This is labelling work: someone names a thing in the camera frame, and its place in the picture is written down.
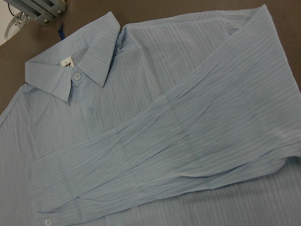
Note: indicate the grey metal band clamp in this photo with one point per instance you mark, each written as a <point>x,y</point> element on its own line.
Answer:
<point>15,25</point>

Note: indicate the light blue button-up shirt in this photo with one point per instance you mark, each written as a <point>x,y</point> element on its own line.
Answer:
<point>192,120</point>

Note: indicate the grey aluminium frame post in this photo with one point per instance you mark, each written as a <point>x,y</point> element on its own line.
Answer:
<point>41,11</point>

